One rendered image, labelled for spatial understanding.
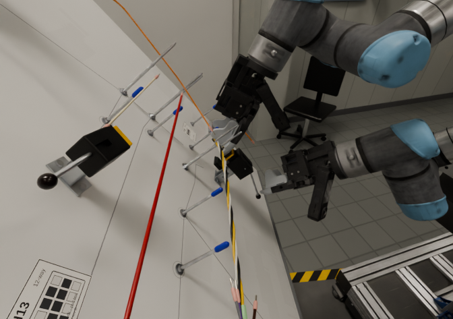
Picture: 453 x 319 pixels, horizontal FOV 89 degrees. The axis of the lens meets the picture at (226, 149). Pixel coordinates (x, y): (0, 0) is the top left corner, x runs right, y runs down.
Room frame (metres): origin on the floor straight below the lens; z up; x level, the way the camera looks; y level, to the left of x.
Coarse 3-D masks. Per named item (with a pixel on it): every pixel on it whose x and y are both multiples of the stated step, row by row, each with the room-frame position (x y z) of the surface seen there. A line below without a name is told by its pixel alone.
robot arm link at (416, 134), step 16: (384, 128) 0.38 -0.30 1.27; (400, 128) 0.35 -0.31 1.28; (416, 128) 0.34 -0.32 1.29; (368, 144) 0.36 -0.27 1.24; (384, 144) 0.34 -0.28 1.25; (400, 144) 0.33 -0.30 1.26; (416, 144) 0.32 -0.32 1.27; (432, 144) 0.31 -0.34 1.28; (368, 160) 0.34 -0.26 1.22; (384, 160) 0.33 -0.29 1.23; (400, 160) 0.32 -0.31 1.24; (416, 160) 0.32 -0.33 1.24; (400, 176) 0.31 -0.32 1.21
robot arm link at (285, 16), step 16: (288, 0) 0.45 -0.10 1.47; (304, 0) 0.44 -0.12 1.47; (320, 0) 0.45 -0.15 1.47; (272, 16) 0.46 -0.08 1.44; (288, 16) 0.44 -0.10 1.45; (304, 16) 0.44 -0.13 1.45; (320, 16) 0.45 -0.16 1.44; (272, 32) 0.44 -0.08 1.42; (288, 32) 0.44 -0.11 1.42; (304, 32) 0.45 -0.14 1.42; (288, 48) 0.44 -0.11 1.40
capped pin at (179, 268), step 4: (220, 244) 0.17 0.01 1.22; (224, 244) 0.17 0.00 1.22; (228, 244) 0.17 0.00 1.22; (216, 248) 0.17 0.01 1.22; (220, 248) 0.16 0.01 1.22; (224, 248) 0.16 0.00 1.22; (208, 252) 0.17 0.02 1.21; (212, 252) 0.16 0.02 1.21; (216, 252) 0.16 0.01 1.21; (200, 256) 0.17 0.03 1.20; (204, 256) 0.16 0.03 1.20; (192, 260) 0.16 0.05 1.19; (196, 260) 0.16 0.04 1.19; (176, 264) 0.17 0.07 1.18; (180, 264) 0.17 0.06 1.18; (184, 264) 0.16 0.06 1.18; (188, 264) 0.16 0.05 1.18; (176, 268) 0.16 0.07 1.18; (180, 268) 0.16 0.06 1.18; (184, 268) 0.16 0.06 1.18; (180, 272) 0.16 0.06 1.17
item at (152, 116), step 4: (200, 76) 0.44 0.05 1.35; (192, 80) 0.45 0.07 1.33; (196, 80) 0.44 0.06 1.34; (188, 84) 0.45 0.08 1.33; (192, 84) 0.44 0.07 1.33; (188, 88) 0.44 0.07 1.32; (180, 92) 0.44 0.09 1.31; (176, 96) 0.44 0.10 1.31; (172, 100) 0.44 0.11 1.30; (164, 104) 0.44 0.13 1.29; (168, 104) 0.44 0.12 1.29; (160, 108) 0.44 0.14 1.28; (156, 112) 0.44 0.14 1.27; (152, 116) 0.43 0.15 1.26
